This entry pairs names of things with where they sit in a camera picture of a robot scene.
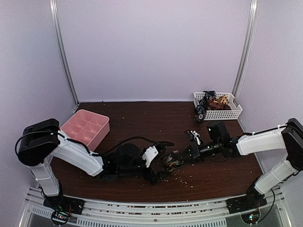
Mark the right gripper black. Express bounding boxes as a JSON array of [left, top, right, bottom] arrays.
[[177, 140, 222, 163]]

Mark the brown green patterned tie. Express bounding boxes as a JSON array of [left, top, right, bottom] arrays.
[[161, 152, 184, 172]]

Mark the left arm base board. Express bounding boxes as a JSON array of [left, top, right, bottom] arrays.
[[43, 196, 85, 226]]

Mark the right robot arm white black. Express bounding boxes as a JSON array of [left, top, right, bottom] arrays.
[[180, 118, 303, 209]]

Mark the right arm base board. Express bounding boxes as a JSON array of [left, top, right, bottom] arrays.
[[226, 195, 267, 224]]

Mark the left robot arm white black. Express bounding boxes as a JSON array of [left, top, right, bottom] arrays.
[[14, 118, 174, 210]]

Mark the navy floral tie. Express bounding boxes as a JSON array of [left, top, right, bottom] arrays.
[[194, 91, 216, 124]]

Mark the white perforated plastic basket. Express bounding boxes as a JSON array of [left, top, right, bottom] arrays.
[[193, 90, 243, 124]]

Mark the pink divided organizer box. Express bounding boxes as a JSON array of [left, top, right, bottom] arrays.
[[61, 109, 110, 151]]

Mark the brown patterned tie in basket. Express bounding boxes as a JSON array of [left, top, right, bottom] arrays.
[[208, 100, 231, 110]]

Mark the yellow patterned tie in basket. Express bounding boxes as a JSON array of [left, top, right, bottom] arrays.
[[214, 95, 229, 105]]

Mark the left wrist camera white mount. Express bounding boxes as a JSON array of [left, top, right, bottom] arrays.
[[142, 144, 166, 168]]

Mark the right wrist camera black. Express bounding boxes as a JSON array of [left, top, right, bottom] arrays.
[[184, 121, 232, 147]]

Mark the aluminium front rail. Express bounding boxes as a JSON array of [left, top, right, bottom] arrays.
[[23, 185, 285, 227]]

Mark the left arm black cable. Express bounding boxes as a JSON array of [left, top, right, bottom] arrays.
[[14, 130, 175, 161]]

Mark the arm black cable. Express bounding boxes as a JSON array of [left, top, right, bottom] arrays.
[[246, 122, 303, 213], [14, 130, 175, 161]]

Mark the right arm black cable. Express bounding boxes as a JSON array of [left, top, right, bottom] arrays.
[[246, 122, 303, 213]]

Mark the right aluminium frame post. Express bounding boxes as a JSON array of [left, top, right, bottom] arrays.
[[232, 0, 258, 98]]

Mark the aluminium frame post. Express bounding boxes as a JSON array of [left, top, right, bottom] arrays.
[[232, 0, 258, 98], [49, 0, 80, 106]]

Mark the left aluminium frame post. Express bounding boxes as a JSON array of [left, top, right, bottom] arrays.
[[49, 0, 80, 106]]

